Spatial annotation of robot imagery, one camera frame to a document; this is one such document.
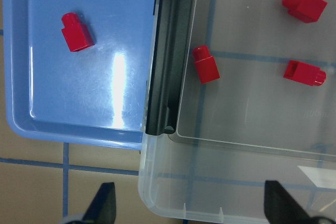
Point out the red block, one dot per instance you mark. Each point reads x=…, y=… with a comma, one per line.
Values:
x=304, y=73
x=205, y=64
x=76, y=33
x=307, y=11

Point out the clear plastic storage box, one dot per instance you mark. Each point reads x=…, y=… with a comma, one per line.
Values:
x=250, y=125

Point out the black box latch handle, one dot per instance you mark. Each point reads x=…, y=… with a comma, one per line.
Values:
x=170, y=50

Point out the blue plastic tray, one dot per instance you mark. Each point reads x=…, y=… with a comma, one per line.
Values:
x=95, y=96

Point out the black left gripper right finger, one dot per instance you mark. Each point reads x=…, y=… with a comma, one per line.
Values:
x=280, y=207

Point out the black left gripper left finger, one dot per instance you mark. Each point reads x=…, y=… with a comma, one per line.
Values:
x=103, y=208

